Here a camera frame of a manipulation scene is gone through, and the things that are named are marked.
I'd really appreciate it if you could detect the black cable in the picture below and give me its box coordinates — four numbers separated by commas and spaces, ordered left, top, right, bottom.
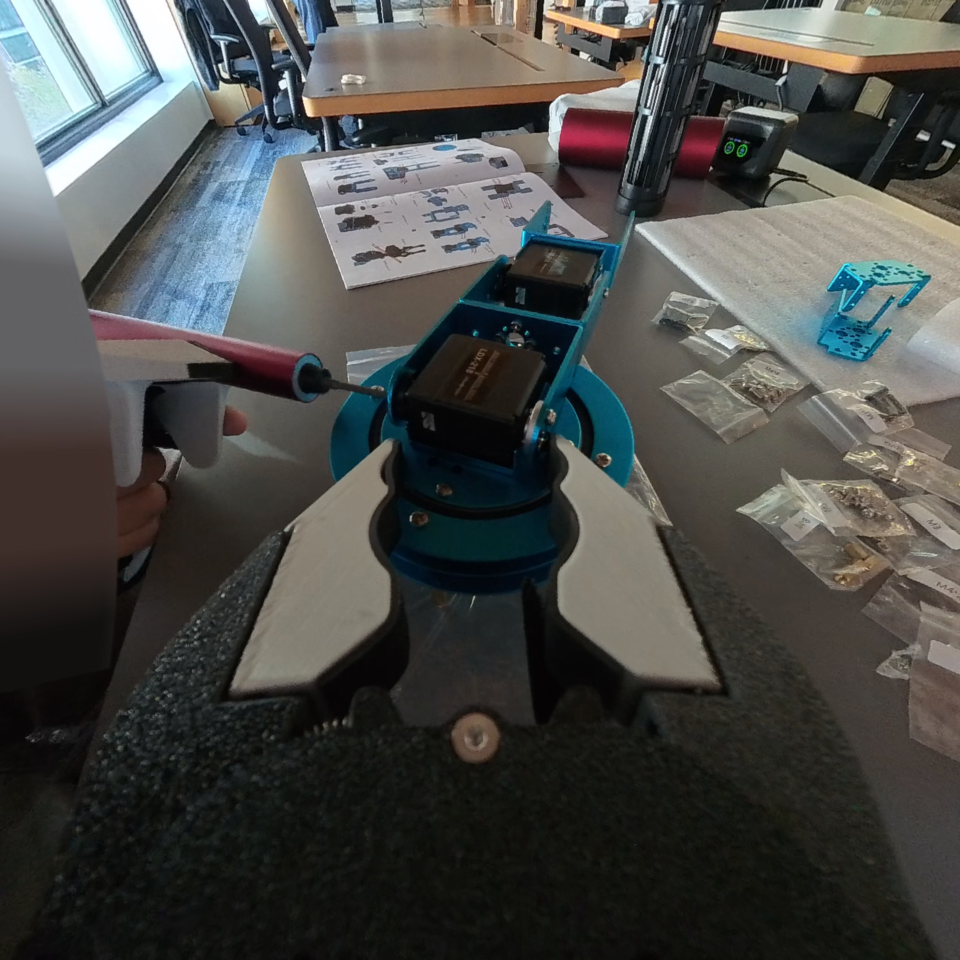
738, 171, 817, 207

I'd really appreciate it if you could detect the black ribbed cylinder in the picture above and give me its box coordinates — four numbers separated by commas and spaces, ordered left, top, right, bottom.
615, 0, 719, 219

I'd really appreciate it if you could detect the black office chair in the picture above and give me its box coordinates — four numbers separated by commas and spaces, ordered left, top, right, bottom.
264, 0, 320, 84
213, 0, 303, 145

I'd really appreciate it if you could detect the white plastic bag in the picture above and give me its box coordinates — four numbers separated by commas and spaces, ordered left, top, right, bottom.
547, 82, 654, 144

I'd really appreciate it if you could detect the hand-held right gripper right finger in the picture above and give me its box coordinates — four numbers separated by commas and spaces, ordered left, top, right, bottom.
522, 437, 727, 721

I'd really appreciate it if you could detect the red cylindrical case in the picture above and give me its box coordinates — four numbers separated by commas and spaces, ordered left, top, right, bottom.
562, 105, 725, 181

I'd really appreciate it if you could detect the red electric screwdriver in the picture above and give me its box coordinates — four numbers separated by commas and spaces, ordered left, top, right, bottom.
88, 309, 387, 406

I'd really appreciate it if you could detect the window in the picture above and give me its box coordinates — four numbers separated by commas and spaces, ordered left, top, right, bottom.
0, 0, 163, 168

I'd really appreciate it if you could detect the blue metal bracket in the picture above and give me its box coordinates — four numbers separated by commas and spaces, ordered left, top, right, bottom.
816, 258, 933, 363

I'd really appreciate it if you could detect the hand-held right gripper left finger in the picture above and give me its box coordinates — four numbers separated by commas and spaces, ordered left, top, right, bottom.
225, 437, 412, 714

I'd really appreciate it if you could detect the blue toy robot arm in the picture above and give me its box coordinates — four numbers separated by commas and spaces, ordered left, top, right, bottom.
328, 198, 639, 595

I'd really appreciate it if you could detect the pile of small screw bags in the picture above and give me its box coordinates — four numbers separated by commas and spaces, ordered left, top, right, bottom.
651, 291, 960, 766

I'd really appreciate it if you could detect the white instruction manual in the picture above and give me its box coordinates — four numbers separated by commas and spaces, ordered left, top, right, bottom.
300, 138, 609, 291

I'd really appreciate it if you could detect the person's left hand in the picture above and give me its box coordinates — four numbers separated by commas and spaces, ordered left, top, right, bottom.
116, 450, 183, 571

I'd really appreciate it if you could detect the large clear plastic bag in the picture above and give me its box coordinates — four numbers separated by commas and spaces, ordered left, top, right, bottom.
343, 346, 674, 721

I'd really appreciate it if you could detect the grey desk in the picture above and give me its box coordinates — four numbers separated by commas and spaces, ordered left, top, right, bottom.
75, 129, 960, 826

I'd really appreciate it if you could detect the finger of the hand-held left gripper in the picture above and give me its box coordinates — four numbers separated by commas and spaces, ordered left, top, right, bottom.
99, 339, 243, 388

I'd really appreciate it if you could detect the black charger with green display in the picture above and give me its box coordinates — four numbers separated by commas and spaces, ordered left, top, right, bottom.
720, 105, 801, 181

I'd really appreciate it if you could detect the white foam sheet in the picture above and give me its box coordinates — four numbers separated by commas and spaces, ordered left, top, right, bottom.
633, 195, 960, 406

